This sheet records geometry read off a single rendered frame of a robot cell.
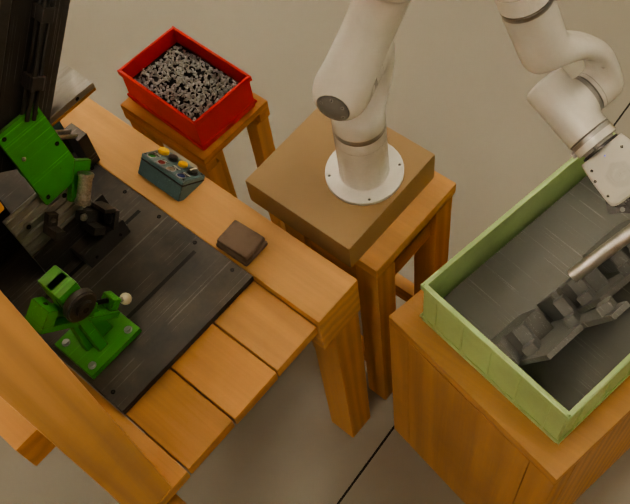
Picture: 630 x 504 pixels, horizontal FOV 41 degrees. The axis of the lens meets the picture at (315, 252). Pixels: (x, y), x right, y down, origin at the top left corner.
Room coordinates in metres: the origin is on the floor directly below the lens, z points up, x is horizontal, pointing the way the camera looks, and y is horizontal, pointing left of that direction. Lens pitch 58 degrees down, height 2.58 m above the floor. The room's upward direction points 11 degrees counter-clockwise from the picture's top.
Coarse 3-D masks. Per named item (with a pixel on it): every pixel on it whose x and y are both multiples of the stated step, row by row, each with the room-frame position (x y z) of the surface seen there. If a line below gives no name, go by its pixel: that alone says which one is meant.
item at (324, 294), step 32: (96, 128) 1.54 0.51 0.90; (128, 128) 1.52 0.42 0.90; (128, 160) 1.41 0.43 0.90; (160, 192) 1.29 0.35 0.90; (192, 192) 1.27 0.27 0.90; (224, 192) 1.25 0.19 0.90; (192, 224) 1.17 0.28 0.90; (224, 224) 1.16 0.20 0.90; (256, 224) 1.14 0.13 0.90; (288, 256) 1.03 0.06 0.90; (320, 256) 1.02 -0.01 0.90; (288, 288) 0.95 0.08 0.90; (320, 288) 0.93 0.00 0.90; (352, 288) 0.92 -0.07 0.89; (320, 320) 0.85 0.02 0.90
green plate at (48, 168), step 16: (32, 112) 1.28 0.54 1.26; (16, 128) 1.25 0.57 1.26; (32, 128) 1.26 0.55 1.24; (48, 128) 1.28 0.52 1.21; (0, 144) 1.22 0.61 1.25; (16, 144) 1.23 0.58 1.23; (32, 144) 1.24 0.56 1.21; (48, 144) 1.26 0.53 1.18; (64, 144) 1.27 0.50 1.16; (16, 160) 1.21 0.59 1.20; (32, 160) 1.22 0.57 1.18; (48, 160) 1.24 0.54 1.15; (64, 160) 1.25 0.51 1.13; (32, 176) 1.20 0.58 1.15; (48, 176) 1.22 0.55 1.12; (64, 176) 1.23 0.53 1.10; (48, 192) 1.20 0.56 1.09
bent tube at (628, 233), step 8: (624, 232) 0.80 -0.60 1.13; (608, 240) 0.80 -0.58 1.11; (616, 240) 0.79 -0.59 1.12; (624, 240) 0.79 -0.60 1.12; (600, 248) 0.80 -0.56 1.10; (608, 248) 0.79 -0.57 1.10; (616, 248) 0.78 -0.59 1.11; (592, 256) 0.79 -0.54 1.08; (600, 256) 0.78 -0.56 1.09; (608, 256) 0.78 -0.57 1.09; (576, 264) 0.79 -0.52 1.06; (584, 264) 0.78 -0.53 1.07; (592, 264) 0.77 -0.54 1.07; (600, 264) 0.77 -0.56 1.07; (568, 272) 0.78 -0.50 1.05; (576, 272) 0.77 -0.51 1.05; (584, 272) 0.77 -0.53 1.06; (576, 280) 0.76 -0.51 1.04
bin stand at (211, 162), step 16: (256, 96) 1.63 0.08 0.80; (128, 112) 1.68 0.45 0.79; (144, 112) 1.65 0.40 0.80; (256, 112) 1.58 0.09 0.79; (144, 128) 1.64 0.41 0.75; (160, 128) 1.58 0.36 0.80; (240, 128) 1.54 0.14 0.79; (256, 128) 1.58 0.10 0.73; (160, 144) 1.69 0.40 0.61; (176, 144) 1.53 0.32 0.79; (192, 144) 1.51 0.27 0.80; (224, 144) 1.49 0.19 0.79; (256, 144) 1.60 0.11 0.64; (272, 144) 1.61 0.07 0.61; (192, 160) 1.49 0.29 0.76; (208, 160) 1.45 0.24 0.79; (224, 160) 1.82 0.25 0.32; (256, 160) 1.61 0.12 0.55; (208, 176) 1.45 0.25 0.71; (224, 176) 1.48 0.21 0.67
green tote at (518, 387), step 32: (576, 160) 1.11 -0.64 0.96; (544, 192) 1.06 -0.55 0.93; (512, 224) 1.00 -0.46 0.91; (480, 256) 0.95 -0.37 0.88; (448, 288) 0.90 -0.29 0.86; (448, 320) 0.79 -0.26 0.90; (480, 352) 0.71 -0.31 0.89; (512, 384) 0.63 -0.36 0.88; (608, 384) 0.58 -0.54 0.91; (544, 416) 0.55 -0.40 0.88; (576, 416) 0.53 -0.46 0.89
